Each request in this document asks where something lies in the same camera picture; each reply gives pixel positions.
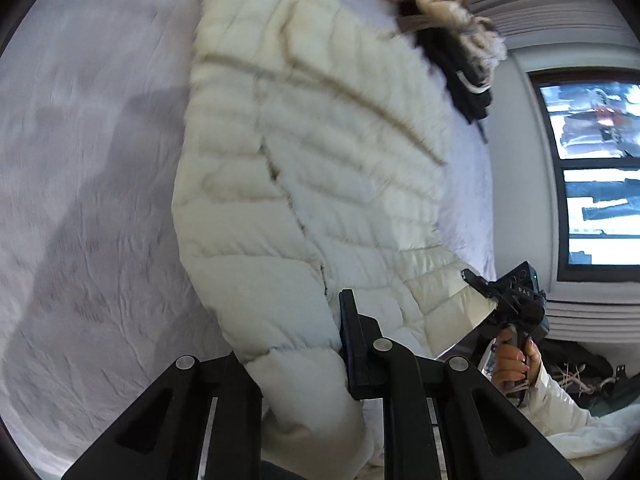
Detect white puffer jacket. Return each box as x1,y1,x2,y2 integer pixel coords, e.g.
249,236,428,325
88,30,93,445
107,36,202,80
171,0,501,480

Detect black clothes pile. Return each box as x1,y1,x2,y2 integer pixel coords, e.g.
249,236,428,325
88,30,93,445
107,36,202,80
395,0,493,128

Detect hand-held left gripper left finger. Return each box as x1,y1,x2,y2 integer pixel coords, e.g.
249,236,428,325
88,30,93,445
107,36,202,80
62,351,263,480

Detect person's right hand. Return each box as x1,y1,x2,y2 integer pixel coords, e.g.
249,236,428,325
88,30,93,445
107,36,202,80
492,327,543,392

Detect dark framed window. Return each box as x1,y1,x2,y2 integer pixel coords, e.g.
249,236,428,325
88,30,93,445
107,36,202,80
529,69,640,282

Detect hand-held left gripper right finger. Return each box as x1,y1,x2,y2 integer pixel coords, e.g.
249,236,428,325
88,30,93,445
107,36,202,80
339,289,583,480

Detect pale pleated curtain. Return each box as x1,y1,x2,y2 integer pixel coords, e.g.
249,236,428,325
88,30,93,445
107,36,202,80
445,0,640,53

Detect person's right forearm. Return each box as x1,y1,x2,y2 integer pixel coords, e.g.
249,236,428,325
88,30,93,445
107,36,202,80
520,367,601,436

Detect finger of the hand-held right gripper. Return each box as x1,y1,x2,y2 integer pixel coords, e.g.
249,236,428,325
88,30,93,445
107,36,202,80
461,268,501,306

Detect lavender bed blanket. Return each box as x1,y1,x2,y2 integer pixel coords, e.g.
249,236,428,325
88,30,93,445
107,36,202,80
0,0,496,466

